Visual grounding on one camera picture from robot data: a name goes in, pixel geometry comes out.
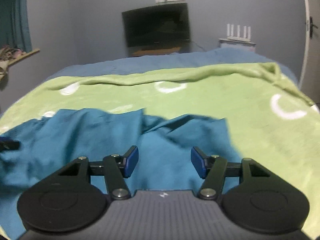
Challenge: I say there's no teal window curtain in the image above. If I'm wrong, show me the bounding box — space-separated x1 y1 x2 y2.
1 0 32 52

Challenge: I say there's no beige patterned cloth bundle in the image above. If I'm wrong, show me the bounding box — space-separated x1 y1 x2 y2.
0 46 23 80

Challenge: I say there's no teal hooded jacket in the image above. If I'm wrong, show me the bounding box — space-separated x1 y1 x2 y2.
1 109 241 239

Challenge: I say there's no white door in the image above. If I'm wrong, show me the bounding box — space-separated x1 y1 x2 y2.
299 0 319 103

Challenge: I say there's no wooden monitor desk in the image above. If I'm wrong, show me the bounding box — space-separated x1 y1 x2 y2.
131 47 181 57

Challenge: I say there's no wooden window sill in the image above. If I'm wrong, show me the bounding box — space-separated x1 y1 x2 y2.
8 48 41 66

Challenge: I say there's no blue bed sheet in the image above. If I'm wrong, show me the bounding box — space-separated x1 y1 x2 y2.
46 48 298 90

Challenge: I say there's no white wifi router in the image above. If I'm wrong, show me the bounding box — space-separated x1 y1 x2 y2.
226 23 252 42

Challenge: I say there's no black door handle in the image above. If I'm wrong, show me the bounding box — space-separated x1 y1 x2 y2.
306 16 318 39

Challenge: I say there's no black monitor screen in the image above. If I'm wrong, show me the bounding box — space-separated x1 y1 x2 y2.
121 3 190 48

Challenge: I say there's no light green fleece blanket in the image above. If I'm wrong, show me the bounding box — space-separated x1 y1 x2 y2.
1 63 319 237

